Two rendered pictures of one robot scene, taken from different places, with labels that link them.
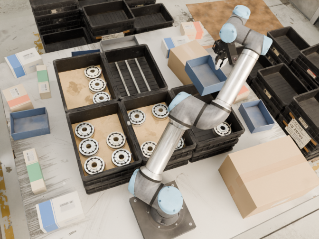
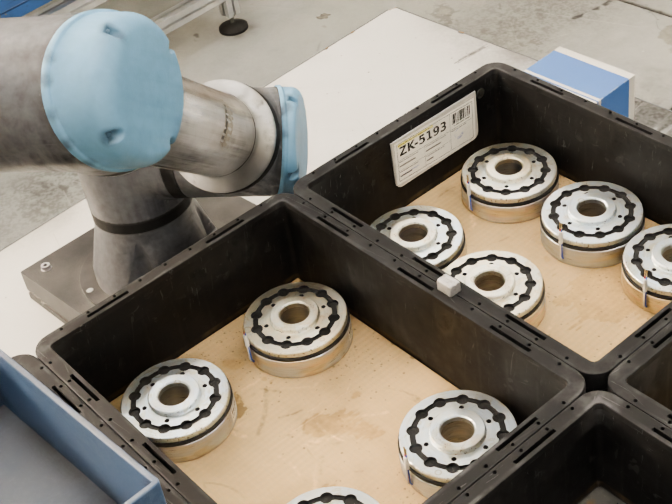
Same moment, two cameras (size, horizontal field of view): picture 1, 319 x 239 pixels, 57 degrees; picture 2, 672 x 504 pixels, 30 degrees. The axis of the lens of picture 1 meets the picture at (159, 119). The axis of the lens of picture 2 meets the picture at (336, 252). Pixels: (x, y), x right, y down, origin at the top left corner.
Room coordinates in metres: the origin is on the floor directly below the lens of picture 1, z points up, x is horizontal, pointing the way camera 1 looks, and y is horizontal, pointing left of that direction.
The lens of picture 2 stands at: (1.64, 0.00, 1.67)
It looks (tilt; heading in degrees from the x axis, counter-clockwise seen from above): 40 degrees down; 175
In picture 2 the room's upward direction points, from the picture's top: 10 degrees counter-clockwise
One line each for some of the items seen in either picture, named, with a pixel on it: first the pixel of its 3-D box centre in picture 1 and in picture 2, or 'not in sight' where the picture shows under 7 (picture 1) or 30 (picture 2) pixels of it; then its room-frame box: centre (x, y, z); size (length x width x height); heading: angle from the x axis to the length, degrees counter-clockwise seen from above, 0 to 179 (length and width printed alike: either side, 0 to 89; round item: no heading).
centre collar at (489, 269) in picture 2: (116, 139); (489, 282); (0.77, 0.21, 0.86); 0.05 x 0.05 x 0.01
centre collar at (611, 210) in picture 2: (88, 146); (591, 209); (0.69, 0.34, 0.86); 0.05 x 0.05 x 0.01
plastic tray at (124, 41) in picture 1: (121, 49); not in sight; (1.59, 0.37, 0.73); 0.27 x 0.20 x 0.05; 120
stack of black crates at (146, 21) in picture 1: (148, 29); not in sight; (2.37, 0.27, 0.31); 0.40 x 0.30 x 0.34; 123
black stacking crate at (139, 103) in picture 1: (156, 128); (306, 413); (0.88, 0.01, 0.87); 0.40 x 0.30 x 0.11; 29
